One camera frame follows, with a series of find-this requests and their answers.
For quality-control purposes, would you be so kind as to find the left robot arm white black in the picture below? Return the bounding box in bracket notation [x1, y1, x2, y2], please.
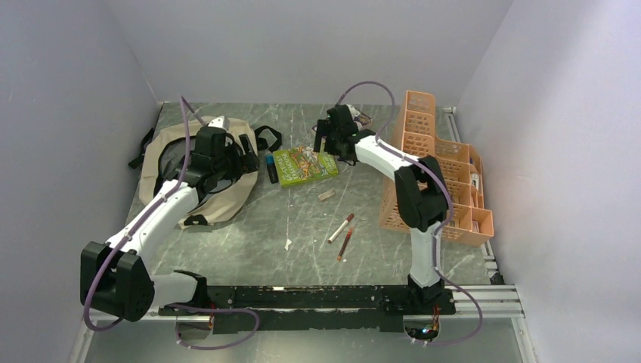
[80, 126, 259, 329]

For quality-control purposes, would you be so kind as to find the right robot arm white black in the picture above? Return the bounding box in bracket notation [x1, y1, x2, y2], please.
[314, 105, 456, 315]

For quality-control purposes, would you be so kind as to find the red pen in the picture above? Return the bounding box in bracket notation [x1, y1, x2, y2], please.
[336, 227, 354, 261]

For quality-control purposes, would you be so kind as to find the orange plastic file organizer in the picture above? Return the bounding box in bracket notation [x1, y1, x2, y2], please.
[390, 90, 494, 247]

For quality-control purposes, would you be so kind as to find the small beige eraser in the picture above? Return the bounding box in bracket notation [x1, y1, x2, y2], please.
[317, 190, 336, 201]

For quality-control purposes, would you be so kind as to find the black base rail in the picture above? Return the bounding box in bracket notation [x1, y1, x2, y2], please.
[159, 284, 457, 334]

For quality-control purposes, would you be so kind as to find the beige canvas backpack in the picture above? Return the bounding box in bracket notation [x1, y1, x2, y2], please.
[129, 116, 283, 229]

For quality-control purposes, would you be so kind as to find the purple book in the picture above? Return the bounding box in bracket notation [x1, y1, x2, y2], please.
[348, 104, 373, 130]

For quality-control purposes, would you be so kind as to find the green book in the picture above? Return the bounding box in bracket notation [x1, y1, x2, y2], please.
[273, 146, 339, 188]

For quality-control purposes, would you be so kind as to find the white red marker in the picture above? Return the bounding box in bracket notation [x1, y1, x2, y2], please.
[327, 213, 355, 244]

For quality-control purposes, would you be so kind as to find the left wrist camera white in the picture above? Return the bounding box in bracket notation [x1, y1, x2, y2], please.
[207, 115, 231, 132]

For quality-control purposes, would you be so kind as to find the purple cable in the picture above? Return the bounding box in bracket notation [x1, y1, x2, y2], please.
[335, 81, 485, 348]
[82, 96, 262, 351]

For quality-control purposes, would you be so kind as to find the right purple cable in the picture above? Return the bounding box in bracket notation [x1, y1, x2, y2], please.
[335, 81, 485, 348]

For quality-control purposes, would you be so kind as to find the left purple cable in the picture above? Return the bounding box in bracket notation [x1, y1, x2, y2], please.
[82, 96, 262, 351]

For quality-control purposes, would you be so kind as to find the blue black marker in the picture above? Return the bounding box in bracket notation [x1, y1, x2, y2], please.
[265, 154, 279, 184]

